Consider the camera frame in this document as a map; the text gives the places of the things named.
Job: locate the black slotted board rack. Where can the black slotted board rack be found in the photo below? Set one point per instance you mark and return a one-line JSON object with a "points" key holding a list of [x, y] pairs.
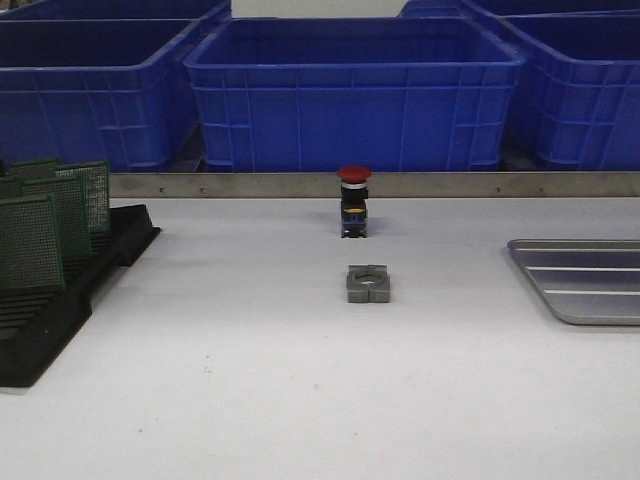
{"points": [[36, 327]]}

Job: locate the far left blue crate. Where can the far left blue crate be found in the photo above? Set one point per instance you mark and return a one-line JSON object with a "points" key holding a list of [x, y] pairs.
{"points": [[115, 10]]}

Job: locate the right blue plastic crate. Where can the right blue plastic crate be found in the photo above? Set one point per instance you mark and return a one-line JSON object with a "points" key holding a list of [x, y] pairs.
{"points": [[576, 103]]}

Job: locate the red emergency stop button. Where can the red emergency stop button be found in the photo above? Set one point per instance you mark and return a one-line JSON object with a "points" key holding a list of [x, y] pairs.
{"points": [[354, 193]]}

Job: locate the green circuit board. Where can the green circuit board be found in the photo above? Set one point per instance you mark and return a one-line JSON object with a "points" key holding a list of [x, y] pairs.
{"points": [[71, 212], [95, 177], [35, 168], [10, 187], [31, 254]]}

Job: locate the far right blue crate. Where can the far right blue crate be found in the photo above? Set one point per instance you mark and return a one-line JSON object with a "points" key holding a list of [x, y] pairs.
{"points": [[514, 8]]}

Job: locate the grey square mounting block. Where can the grey square mounting block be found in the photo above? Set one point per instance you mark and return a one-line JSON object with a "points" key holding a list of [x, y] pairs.
{"points": [[368, 284]]}

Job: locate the blue plastic crate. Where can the blue plastic crate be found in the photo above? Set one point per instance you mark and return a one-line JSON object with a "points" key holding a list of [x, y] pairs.
{"points": [[576, 103], [314, 95], [91, 90]]}

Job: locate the metal table edge rail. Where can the metal table edge rail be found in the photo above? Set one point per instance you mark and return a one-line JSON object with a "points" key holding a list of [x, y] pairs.
{"points": [[520, 184]]}

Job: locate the left blue plastic crate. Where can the left blue plastic crate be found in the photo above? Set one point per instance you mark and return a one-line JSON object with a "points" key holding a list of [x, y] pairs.
{"points": [[91, 90]]}

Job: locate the centre blue plastic crate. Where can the centre blue plastic crate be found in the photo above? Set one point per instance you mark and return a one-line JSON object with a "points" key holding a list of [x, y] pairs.
{"points": [[314, 95]]}

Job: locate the silver metal tray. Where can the silver metal tray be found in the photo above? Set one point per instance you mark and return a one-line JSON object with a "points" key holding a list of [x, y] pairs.
{"points": [[583, 282]]}

